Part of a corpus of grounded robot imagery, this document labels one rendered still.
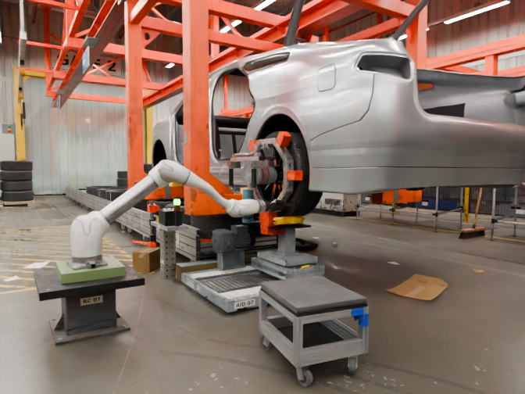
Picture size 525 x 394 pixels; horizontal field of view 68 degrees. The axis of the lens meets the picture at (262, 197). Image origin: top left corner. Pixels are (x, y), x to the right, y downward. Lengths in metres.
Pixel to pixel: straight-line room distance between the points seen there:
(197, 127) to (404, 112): 1.60
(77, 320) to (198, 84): 1.91
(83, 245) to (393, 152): 1.79
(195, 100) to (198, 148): 0.37
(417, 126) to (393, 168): 0.27
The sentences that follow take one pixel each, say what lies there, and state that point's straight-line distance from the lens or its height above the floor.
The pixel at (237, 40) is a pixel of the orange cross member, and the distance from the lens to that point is 5.84.
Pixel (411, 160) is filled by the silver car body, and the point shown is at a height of 0.94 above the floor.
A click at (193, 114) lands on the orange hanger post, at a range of 3.20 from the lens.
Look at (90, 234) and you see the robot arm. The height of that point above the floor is 0.53.
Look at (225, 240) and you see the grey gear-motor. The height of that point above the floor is 0.34.
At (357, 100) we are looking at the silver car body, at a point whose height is 1.29.
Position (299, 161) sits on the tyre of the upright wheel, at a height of 0.95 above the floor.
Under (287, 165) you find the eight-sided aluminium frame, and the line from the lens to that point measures 2.75.
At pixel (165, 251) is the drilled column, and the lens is 3.29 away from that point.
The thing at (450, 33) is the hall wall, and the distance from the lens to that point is 13.31.
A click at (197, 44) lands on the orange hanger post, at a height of 1.86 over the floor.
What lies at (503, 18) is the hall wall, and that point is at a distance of 12.62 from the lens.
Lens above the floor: 0.88
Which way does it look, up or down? 4 degrees down
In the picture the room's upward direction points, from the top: straight up
